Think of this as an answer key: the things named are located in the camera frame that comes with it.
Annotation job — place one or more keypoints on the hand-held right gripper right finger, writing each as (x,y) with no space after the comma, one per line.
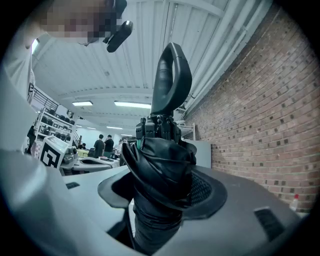
(225,237)

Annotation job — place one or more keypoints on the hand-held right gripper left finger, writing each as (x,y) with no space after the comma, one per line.
(75,212)

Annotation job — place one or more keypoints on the person's head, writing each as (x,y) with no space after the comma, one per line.
(75,20)

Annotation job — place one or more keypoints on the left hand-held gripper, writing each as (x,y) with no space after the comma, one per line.
(51,155)

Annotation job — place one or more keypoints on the clear bottle red cap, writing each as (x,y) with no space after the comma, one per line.
(294,203)

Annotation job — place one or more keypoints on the fluorescent ceiling light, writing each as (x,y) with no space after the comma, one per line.
(82,103)
(132,104)

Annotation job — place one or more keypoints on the white shelf with black items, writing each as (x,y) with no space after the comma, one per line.
(53,125)

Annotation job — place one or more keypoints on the black head camera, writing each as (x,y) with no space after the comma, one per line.
(120,35)

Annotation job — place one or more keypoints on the grey metal cabinet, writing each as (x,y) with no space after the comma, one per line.
(200,153)

